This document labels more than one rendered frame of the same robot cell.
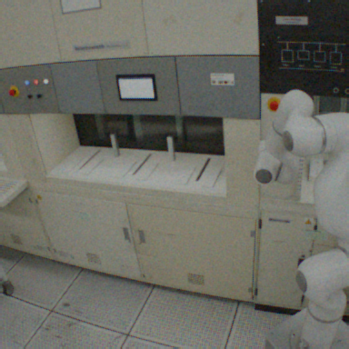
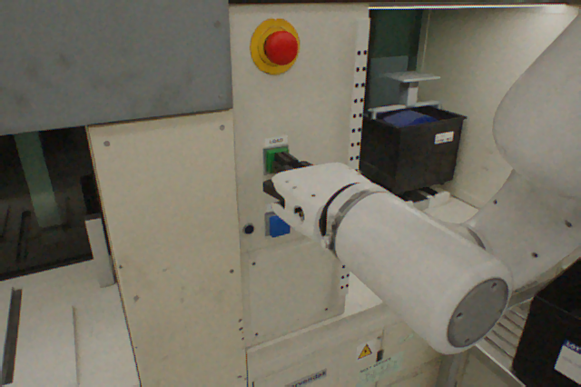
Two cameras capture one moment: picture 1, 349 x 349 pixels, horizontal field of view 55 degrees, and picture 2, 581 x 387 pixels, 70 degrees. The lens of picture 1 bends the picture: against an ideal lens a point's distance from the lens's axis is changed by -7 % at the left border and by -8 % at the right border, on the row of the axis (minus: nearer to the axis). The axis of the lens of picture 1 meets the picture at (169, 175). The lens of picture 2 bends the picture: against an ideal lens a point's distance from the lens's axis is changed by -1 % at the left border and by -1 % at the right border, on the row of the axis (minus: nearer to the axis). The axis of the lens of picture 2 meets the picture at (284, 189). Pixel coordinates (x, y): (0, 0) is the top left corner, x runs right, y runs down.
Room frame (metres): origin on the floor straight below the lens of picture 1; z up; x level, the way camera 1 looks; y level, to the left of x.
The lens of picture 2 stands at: (1.05, -0.06, 1.41)
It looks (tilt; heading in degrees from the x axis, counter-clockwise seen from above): 25 degrees down; 309
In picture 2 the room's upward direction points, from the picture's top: straight up
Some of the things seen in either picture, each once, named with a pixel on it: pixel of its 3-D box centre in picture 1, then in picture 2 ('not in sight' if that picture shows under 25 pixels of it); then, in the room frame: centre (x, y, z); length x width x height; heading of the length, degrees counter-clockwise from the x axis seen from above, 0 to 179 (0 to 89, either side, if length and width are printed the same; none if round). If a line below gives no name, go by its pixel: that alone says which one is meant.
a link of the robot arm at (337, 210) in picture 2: not in sight; (359, 224); (1.22, -0.40, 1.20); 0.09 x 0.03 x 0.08; 66
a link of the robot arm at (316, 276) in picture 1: (324, 286); not in sight; (0.65, -0.41, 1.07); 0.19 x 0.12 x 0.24; 99
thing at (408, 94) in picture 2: not in sight; (403, 133); (1.50, -1.12, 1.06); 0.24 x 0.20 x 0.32; 66
